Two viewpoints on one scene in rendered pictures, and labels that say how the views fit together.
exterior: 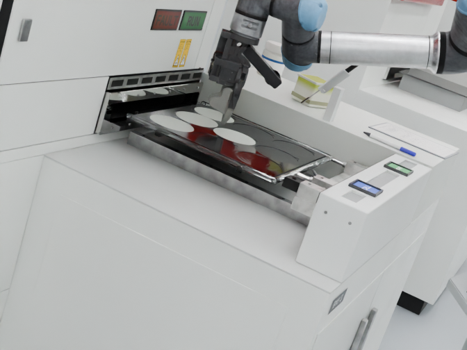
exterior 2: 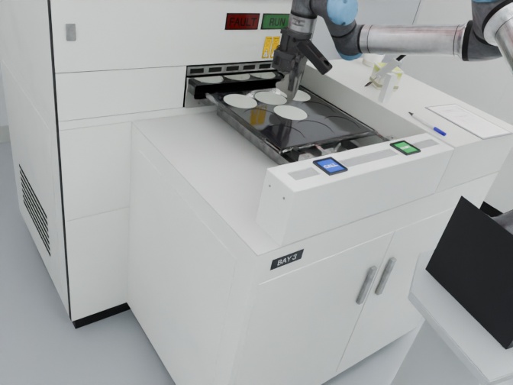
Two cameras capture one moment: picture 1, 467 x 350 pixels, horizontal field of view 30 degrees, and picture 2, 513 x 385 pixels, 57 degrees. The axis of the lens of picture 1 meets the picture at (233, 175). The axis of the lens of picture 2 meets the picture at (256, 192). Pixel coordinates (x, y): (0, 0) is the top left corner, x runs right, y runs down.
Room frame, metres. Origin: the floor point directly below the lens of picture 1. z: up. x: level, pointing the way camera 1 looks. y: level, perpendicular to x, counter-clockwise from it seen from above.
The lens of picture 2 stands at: (0.74, -0.54, 1.44)
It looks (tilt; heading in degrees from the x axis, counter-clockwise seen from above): 33 degrees down; 28
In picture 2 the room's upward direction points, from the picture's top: 12 degrees clockwise
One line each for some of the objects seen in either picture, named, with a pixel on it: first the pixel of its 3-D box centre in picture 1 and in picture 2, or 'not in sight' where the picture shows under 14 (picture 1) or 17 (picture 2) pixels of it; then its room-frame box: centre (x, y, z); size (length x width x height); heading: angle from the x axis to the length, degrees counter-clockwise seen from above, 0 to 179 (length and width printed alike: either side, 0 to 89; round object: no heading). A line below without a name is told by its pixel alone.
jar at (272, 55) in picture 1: (273, 60); (375, 51); (2.43, 0.00, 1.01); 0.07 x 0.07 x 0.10
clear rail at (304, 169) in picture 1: (304, 168); (331, 141); (1.85, -0.14, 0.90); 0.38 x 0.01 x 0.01; 160
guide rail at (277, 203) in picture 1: (226, 180); (266, 147); (1.78, 0.01, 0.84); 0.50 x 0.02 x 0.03; 70
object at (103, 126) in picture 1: (153, 105); (246, 86); (1.97, 0.23, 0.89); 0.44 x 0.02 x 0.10; 160
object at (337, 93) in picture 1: (331, 92); (385, 78); (2.11, -0.16, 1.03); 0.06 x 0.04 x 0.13; 70
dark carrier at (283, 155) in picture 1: (234, 137); (290, 113); (1.92, 0.03, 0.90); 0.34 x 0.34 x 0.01; 70
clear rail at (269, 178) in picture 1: (199, 147); (240, 121); (1.74, 0.08, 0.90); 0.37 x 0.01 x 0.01; 70
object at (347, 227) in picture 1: (371, 210); (362, 182); (1.73, -0.29, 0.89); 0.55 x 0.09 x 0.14; 160
